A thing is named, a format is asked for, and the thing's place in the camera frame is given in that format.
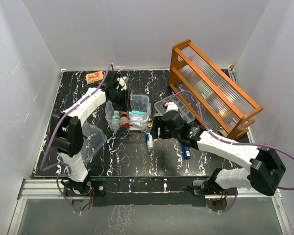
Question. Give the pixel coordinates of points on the orange wooden shelf rack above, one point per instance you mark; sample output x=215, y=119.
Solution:
x=231, y=107

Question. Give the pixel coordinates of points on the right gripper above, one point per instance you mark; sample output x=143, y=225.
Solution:
x=158, y=123

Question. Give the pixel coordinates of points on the white green small bottle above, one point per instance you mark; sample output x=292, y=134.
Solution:
x=115, y=123

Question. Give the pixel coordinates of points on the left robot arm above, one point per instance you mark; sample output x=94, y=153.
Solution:
x=67, y=136

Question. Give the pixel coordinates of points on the clear first aid box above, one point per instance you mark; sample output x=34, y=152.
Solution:
x=138, y=102

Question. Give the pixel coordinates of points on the clear tray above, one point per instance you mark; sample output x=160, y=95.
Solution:
x=176, y=104

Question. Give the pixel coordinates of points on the blue thermometer case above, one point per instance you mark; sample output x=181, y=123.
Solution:
x=186, y=152

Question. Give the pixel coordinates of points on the blue white tube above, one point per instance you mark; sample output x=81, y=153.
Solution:
x=149, y=141

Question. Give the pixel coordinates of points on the white blue gauze packet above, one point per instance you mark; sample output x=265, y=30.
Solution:
x=138, y=125

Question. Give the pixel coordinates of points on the clear bag with tubing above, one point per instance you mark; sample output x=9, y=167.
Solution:
x=134, y=112

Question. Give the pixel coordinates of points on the orange pill blister pack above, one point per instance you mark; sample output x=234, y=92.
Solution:
x=94, y=77

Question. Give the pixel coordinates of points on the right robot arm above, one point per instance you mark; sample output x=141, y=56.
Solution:
x=260, y=167

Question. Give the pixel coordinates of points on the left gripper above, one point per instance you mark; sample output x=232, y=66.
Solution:
x=125, y=105

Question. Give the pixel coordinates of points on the clear box lid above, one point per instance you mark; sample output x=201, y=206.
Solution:
x=94, y=139

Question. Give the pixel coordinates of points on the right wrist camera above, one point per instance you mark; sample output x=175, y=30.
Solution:
x=170, y=106

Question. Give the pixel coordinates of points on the brown orange medicine bottle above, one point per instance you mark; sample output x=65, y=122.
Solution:
x=124, y=118

